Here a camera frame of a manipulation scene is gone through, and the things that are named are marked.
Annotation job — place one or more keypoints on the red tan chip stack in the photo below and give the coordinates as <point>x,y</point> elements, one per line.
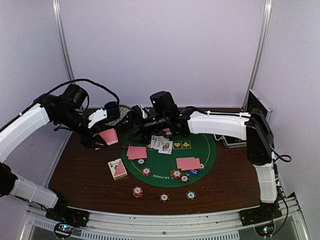
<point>137,191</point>

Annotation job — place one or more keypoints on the blue small blind button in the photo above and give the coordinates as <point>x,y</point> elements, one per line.
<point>193,172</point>

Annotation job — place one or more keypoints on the red tan 5 chips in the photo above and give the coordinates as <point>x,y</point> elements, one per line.
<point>176,174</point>

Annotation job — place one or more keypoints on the round green poker mat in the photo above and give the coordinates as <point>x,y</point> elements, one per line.
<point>201,146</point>

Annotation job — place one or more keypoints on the right aluminium frame post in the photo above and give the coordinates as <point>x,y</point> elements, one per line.
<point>264,30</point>

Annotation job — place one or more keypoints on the dark blue mug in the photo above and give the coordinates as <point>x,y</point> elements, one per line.
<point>112,109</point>

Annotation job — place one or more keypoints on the red-backed playing card deck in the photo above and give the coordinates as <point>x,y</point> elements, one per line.
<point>117,169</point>

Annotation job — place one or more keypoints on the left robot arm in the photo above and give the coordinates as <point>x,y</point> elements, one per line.
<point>61,110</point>

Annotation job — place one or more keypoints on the face-up queen card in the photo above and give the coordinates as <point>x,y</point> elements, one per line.
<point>165,147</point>

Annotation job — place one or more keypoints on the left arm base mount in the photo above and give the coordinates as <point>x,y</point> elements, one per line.
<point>70,223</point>

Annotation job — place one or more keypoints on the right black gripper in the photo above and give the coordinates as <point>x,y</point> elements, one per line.
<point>145,137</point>

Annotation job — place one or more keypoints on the red triangular dealer button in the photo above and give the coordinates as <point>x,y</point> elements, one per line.
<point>126,145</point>

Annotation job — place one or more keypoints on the single red-backed playing card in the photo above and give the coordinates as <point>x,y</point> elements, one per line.
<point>136,148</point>

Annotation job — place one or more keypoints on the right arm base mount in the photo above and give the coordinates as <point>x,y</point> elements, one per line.
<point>262,219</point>

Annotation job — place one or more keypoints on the aluminium front rail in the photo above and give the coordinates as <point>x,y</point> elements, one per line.
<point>225,225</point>

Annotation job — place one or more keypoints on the floral patterned saucer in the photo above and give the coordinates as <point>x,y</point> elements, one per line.
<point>123,110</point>

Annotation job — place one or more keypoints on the aluminium poker chip case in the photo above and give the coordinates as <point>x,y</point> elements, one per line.
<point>254,101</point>

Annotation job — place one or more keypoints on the green 20 chip stack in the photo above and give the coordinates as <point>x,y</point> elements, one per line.
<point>191,195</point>

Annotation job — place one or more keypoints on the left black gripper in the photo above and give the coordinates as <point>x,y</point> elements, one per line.
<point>88,142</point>

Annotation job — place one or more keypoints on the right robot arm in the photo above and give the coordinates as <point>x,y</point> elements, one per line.
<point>251,128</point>

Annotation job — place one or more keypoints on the red tan 5 chip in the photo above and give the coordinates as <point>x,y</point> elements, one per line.
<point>146,171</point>
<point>168,135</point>

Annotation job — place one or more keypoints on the red-backed card stack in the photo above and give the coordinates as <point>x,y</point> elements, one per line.
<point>105,138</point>

